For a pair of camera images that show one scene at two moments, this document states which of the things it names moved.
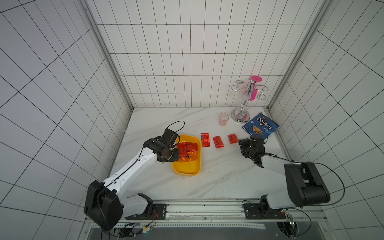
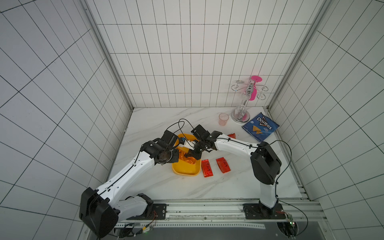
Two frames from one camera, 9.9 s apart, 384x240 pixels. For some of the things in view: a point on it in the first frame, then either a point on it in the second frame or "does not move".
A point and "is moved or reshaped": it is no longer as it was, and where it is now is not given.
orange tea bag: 191,156 does not move
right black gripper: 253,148 → 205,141
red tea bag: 232,138 does not move
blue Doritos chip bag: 260,125 does not move
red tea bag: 182,147 → 206,168
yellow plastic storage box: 190,168 does not move
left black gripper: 174,158 does not move
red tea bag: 190,146 is moved or reshaped
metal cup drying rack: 241,115 does not move
